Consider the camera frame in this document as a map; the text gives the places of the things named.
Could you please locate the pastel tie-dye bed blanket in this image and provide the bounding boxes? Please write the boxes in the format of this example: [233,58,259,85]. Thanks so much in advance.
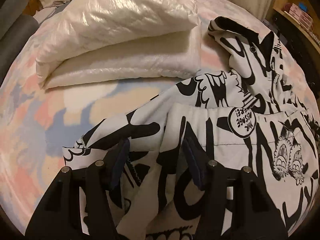
[1,0,319,232]

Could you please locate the grey upholstered chair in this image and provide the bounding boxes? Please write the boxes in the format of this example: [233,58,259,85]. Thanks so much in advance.
[1,0,39,81]

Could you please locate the folded white puffer jacket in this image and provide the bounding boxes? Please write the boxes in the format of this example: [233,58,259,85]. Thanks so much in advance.
[36,0,201,89]

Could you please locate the wooden shelf unit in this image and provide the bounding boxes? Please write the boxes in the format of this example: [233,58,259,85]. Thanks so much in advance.
[273,0,319,51]

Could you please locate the black white graffiti print garment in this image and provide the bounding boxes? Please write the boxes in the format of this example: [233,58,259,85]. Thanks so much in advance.
[64,16,319,239]

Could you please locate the pink boxes on shelf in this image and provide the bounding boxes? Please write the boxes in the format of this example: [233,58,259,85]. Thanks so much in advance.
[284,3,313,30]

